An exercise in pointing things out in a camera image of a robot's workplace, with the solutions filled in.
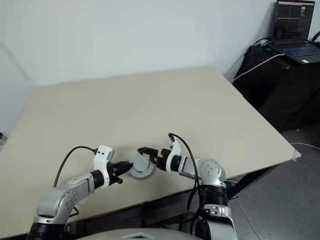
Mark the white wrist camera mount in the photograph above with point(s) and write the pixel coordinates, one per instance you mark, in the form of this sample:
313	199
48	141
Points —
175	147
102	153

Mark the silver robot torso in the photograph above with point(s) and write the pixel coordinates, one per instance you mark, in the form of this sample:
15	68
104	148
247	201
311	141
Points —
137	235

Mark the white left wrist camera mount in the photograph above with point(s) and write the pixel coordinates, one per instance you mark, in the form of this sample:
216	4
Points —
102	153

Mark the black table frame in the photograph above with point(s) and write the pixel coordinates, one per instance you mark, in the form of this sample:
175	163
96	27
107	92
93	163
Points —
246	182

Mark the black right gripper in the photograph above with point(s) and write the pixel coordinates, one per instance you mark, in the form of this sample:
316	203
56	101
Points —
163	157

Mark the silver motor end cover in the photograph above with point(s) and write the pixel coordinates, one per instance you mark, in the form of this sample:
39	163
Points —
141	163

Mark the silver motor stator housing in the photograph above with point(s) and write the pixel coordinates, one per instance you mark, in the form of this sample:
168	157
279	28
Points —
142	177

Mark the clear table corner guard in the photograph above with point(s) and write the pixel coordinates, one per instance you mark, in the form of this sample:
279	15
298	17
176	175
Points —
297	155

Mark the large black case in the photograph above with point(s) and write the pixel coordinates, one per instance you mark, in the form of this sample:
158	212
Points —
295	100

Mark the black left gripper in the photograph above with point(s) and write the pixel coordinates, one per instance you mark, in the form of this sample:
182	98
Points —
113	172

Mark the black open laptop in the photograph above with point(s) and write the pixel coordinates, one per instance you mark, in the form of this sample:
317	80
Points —
300	51

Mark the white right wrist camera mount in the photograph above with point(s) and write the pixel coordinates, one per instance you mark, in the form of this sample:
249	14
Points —
175	147

